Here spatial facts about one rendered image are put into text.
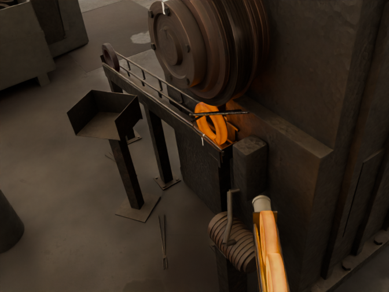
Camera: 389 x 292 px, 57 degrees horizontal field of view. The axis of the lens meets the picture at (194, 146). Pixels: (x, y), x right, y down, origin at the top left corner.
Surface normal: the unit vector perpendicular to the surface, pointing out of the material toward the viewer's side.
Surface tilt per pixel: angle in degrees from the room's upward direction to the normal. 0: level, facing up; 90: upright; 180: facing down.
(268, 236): 32
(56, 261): 0
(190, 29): 54
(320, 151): 0
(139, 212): 0
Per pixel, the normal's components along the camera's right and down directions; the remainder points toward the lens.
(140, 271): -0.11, -0.76
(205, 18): -0.07, 0.08
